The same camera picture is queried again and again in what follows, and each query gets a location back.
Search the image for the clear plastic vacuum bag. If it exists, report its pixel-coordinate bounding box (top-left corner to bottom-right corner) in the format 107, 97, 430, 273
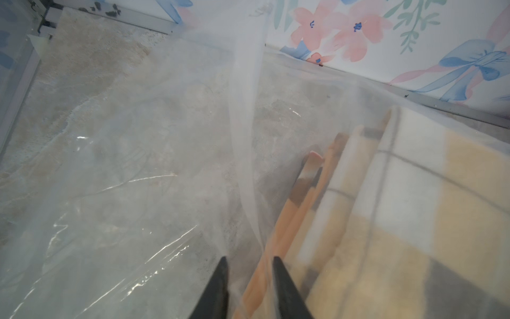
1, 1, 509, 318

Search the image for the orange cream striped blanket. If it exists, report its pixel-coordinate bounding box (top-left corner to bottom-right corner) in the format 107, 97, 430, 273
287, 107, 509, 318

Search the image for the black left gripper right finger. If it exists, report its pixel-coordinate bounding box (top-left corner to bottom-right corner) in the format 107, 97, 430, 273
272, 257, 313, 319

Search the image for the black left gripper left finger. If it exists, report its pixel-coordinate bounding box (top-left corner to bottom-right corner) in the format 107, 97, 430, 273
189, 256, 229, 319

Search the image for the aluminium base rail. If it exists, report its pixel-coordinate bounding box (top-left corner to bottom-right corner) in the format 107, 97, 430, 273
1, 1, 54, 153

